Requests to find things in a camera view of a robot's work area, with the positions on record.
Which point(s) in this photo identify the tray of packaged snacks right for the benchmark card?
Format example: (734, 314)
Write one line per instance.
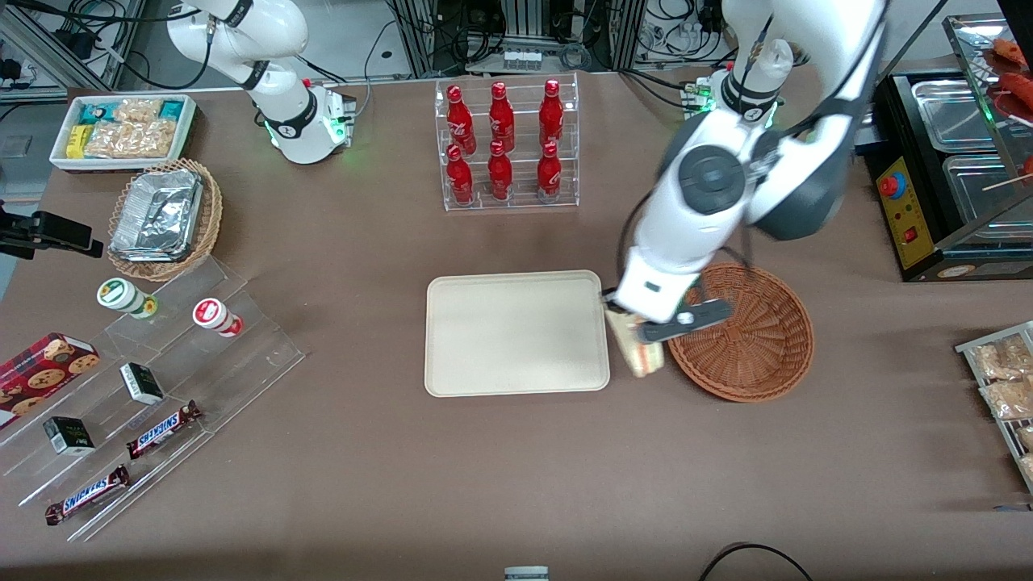
(972, 349)

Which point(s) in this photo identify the beige rectangular plastic tray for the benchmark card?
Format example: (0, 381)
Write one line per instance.
(516, 335)

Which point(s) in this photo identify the yellow snack packet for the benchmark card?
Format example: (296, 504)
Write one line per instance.
(76, 143)

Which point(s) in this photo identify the white power strip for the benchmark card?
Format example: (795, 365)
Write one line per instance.
(521, 60)

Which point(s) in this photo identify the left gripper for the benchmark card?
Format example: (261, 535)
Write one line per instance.
(612, 305)

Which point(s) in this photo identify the clear acrylic stepped stand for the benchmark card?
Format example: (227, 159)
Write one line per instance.
(242, 363)

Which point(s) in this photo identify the triangular sandwich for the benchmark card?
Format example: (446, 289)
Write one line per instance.
(637, 355)

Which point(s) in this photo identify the green lid yoghurt cup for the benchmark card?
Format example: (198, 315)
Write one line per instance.
(119, 295)

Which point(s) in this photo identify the steel warmer pan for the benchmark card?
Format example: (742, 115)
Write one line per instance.
(952, 117)
(980, 194)

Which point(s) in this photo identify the light oval wicker basket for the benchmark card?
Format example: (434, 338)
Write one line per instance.
(211, 218)

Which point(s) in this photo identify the white rectangular snack tray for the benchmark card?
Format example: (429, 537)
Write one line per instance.
(60, 159)

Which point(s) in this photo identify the black food warmer appliance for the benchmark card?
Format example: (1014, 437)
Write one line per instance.
(908, 218)

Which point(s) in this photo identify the black clamp mount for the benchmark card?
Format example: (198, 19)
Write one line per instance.
(56, 232)

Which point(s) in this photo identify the clear bag of pastries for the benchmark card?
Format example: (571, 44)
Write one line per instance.
(1005, 359)
(1009, 399)
(1026, 437)
(1027, 468)

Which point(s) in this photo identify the red grilled sausage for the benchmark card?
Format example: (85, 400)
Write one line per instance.
(1018, 89)
(1015, 53)

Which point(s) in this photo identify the large clear cracker bag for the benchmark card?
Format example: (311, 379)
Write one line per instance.
(129, 140)

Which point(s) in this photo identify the brown Snickers bar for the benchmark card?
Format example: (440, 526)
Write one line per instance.
(87, 495)
(161, 429)

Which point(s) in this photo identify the brown round wicker basket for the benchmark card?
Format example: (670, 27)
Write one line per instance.
(767, 339)

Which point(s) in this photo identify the clear acrylic bottle rack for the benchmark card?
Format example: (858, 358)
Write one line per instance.
(524, 194)

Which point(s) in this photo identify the black small carton box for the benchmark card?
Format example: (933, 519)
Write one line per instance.
(69, 436)

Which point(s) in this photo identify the aluminium foil tray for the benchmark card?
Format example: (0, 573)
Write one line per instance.
(157, 216)

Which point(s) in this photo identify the aluminium profile frame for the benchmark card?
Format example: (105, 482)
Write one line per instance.
(420, 40)

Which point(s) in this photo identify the black box with white label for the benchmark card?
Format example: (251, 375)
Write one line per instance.
(141, 383)

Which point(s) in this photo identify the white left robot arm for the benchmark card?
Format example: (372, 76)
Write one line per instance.
(710, 179)

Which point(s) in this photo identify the red lid yoghurt cup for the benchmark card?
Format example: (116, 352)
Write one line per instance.
(211, 313)

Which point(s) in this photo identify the red cola bottle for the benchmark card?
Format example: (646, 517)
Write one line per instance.
(501, 117)
(500, 176)
(460, 179)
(551, 113)
(549, 173)
(461, 121)

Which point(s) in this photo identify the small clear cracker bag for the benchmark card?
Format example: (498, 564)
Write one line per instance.
(139, 110)

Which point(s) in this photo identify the teal snack packet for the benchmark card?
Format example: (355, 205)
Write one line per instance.
(95, 113)
(172, 110)

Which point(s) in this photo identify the red tartan cookie box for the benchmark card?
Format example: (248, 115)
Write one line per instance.
(36, 379)

